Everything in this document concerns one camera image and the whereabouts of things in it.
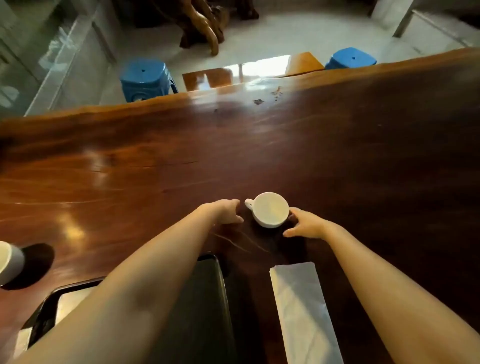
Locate person's right hand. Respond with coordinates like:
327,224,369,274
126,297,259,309
283,207,331,241

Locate person's left hand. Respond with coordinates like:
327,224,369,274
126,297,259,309
202,198,245,226

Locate white cup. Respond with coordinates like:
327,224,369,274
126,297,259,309
244,191,290,229
0,241,26,287

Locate white napkin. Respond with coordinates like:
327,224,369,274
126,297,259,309
269,261,344,364

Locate black tray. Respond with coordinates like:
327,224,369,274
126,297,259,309
22,254,241,364

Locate person's right forearm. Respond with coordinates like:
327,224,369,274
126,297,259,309
322,221,480,364

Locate person's left forearm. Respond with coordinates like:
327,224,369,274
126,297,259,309
7,205,226,364

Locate glossy wooden bench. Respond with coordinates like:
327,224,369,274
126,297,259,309
182,51,325,92

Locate blue plastic stool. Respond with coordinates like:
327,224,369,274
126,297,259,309
324,47,378,71
119,58,179,103

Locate carved wooden root sculpture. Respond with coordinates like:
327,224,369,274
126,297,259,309
149,0,260,57

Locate glass display cabinet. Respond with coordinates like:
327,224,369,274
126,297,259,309
0,0,125,119

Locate grey metal framed counter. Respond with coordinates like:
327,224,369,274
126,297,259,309
369,0,480,52

